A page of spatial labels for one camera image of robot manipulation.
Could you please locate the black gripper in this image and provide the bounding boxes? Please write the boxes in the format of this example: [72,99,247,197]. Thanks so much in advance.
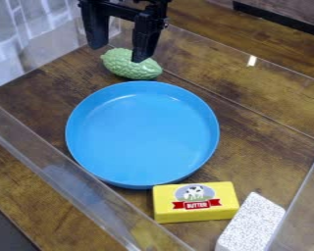
[78,0,171,63]

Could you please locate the green bitter gourd toy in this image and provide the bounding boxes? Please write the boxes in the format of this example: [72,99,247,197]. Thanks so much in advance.
[100,48,161,79]

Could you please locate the blue round tray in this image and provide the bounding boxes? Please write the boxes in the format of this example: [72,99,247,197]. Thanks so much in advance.
[65,81,220,189]

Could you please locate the white sheer curtain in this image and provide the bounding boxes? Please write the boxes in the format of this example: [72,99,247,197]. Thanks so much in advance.
[0,0,121,91]

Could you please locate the yellow butter block toy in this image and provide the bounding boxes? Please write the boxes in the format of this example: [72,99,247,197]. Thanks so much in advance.
[152,181,239,224]

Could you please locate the white speckled sponge block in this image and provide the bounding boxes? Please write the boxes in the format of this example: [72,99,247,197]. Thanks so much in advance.
[215,192,284,251]

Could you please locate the clear acrylic enclosure wall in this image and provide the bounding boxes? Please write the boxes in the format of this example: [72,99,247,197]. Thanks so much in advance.
[0,27,314,251]

